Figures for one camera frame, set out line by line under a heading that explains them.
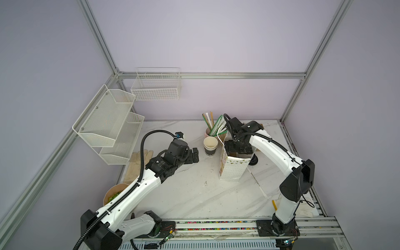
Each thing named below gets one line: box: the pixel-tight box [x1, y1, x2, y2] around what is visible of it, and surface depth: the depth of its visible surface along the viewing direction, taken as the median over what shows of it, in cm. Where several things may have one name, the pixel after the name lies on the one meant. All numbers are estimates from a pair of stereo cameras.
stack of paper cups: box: [203, 135, 219, 157], surface depth 95 cm
